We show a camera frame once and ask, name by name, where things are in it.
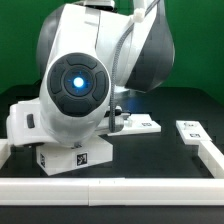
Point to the small white cabinet panel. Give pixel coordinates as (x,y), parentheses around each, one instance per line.
(191,132)

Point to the long white cabinet door panel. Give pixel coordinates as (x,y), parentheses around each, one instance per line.
(138,128)

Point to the white front border rail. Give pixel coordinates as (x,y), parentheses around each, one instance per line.
(111,192)

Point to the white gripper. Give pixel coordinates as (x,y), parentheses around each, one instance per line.
(33,122)

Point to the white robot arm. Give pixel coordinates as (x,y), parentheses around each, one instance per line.
(84,51)

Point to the white right border rail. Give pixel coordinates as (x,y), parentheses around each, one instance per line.
(212,158)

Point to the white left border rail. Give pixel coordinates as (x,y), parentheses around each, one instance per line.
(4,151)

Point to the white border rail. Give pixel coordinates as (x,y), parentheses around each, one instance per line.
(111,192)
(4,151)
(212,158)

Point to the white sheet with fiducial markers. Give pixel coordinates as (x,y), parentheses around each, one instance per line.
(133,118)

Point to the white cabinet drawer block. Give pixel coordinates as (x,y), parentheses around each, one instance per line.
(55,159)

